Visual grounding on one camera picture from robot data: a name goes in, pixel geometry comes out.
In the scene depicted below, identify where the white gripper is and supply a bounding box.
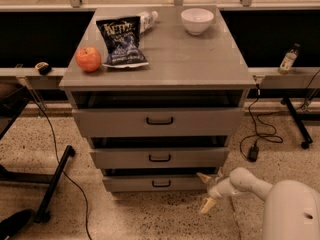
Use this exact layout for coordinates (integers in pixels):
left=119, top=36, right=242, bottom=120
left=197, top=172, right=236, bottom=214

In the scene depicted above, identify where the grey bottom drawer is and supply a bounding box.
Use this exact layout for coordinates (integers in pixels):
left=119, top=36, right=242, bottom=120
left=103, top=175, right=206, bottom=192

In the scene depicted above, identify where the grey drawer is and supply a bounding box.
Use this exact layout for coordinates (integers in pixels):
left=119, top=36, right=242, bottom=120
left=103, top=175, right=206, bottom=192
left=90, top=147, right=229, bottom=169
left=72, top=108, right=244, bottom=137

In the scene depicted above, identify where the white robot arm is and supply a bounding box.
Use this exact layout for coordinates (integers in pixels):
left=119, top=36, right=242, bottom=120
left=197, top=167, right=320, bottom=240

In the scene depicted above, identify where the grey middle drawer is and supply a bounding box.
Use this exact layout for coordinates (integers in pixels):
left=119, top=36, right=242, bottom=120
left=90, top=147, right=229, bottom=169

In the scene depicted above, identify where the grey drawer cabinet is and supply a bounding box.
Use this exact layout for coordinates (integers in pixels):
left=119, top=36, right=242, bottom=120
left=60, top=7, right=254, bottom=178

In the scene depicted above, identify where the grey top drawer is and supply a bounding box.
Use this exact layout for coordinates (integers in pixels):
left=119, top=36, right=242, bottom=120
left=72, top=108, right=244, bottom=137

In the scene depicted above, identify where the black stand leg right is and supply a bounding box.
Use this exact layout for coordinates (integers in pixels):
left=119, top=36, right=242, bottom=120
left=280, top=69, right=320, bottom=150

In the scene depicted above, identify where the small glass bottle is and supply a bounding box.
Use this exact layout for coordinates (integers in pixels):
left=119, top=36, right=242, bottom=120
left=278, top=43, right=300, bottom=75

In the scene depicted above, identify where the white ceramic bowl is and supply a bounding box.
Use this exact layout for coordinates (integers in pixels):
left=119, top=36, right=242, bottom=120
left=181, top=8, right=214, bottom=35

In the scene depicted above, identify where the black kettle chips bag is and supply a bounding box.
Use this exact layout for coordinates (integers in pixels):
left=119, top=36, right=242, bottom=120
left=96, top=16, right=148, bottom=68

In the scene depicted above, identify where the red apple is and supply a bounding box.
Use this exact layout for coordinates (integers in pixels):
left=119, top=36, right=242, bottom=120
left=75, top=46, right=101, bottom=72

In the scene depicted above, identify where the clear plastic water bottle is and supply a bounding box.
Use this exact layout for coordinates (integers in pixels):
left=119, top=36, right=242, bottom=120
left=138, top=11, right=158, bottom=33

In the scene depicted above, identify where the black shoe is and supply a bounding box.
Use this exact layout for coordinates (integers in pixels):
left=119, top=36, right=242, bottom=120
left=0, top=209, right=34, bottom=240

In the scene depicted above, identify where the black yellow tape measure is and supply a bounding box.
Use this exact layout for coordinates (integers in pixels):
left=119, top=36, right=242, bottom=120
left=35, top=62, right=52, bottom=75

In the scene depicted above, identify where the black power adapter cable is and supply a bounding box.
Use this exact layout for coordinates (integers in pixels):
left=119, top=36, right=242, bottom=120
left=239, top=83, right=284, bottom=163

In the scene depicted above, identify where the black floor cable left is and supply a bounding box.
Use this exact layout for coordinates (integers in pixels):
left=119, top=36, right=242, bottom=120
left=31, top=98, right=93, bottom=240

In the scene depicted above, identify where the black cart frame left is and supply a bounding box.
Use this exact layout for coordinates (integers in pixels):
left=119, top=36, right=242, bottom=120
left=0, top=83, right=75, bottom=223

